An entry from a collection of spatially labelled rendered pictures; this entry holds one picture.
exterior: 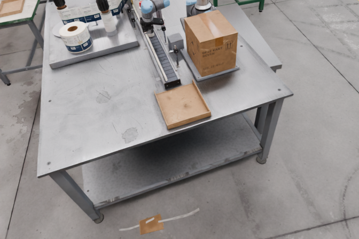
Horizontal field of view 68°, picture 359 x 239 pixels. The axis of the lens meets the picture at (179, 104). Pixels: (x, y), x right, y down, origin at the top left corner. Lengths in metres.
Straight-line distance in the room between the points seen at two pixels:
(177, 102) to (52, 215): 1.40
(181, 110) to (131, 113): 0.30
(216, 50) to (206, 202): 1.16
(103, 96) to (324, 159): 1.81
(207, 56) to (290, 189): 1.24
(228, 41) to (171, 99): 0.49
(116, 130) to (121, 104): 0.21
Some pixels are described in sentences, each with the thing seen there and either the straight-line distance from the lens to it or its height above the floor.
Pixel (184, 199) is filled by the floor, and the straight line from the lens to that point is 2.19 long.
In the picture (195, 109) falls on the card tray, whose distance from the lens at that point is 1.57.
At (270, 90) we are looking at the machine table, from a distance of 1.71.
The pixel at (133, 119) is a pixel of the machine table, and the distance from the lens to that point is 1.59.
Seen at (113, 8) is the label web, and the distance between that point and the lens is 2.40.
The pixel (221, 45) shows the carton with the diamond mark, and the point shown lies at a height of 1.06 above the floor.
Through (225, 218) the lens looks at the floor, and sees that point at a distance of 2.13.
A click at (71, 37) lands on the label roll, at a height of 1.02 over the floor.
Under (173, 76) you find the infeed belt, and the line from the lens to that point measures 1.72.
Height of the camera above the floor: 2.01
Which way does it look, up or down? 47 degrees down
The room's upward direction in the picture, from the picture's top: 8 degrees counter-clockwise
